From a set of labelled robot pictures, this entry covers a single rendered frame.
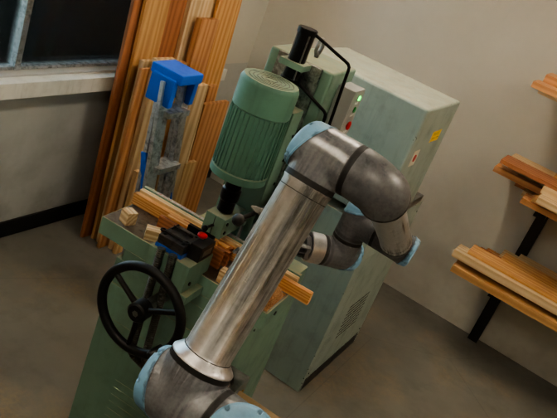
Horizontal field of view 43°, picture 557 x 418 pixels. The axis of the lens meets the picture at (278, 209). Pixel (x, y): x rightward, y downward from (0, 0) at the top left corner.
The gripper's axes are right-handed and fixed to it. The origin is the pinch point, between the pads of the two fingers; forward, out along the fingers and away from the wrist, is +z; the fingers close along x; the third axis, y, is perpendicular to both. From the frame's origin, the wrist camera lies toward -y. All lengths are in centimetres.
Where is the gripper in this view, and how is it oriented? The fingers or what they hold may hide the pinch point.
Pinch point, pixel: (239, 227)
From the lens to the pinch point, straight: 199.5
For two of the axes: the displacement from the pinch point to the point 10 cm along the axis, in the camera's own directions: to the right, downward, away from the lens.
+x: -3.6, 8.6, 3.6
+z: -9.0, -2.2, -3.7
